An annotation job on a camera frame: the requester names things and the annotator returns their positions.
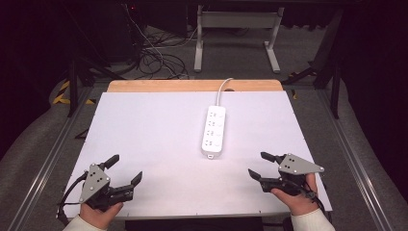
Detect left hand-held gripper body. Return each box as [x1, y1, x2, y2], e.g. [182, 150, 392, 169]
[78, 163, 135, 213]

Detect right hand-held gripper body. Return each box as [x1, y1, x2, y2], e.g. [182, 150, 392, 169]
[259, 152, 325, 197]

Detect white power strip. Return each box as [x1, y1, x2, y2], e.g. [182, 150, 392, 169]
[200, 105, 227, 159]

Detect person's left hand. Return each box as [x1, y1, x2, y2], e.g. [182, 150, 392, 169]
[79, 200, 125, 231]

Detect person's right hand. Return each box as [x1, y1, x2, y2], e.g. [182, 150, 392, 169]
[270, 172, 319, 217]

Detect white table cover board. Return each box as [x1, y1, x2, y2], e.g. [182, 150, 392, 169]
[63, 90, 334, 220]

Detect yellow black hazard tape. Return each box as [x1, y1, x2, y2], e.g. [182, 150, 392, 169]
[52, 80, 96, 106]

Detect black metal stand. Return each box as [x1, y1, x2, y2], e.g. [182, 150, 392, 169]
[65, 54, 128, 118]
[282, 8, 344, 120]

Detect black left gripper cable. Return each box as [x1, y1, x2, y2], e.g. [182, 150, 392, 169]
[56, 170, 89, 226]

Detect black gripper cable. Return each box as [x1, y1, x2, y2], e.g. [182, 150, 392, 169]
[301, 187, 329, 222]
[56, 170, 89, 226]

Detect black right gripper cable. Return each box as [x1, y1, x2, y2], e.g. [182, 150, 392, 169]
[301, 187, 329, 222]

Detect aluminium floor rail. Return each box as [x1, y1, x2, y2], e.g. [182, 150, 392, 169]
[6, 86, 94, 231]
[316, 89, 394, 231]

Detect white power strip cable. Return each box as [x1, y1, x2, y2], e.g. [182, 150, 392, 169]
[216, 77, 235, 107]

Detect tangle of black floor cables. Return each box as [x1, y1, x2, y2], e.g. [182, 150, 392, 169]
[136, 28, 191, 81]

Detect white floor cable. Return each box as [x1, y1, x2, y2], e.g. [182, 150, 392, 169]
[123, 3, 199, 80]

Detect white metal desk frame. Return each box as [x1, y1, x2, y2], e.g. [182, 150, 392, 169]
[193, 4, 286, 74]

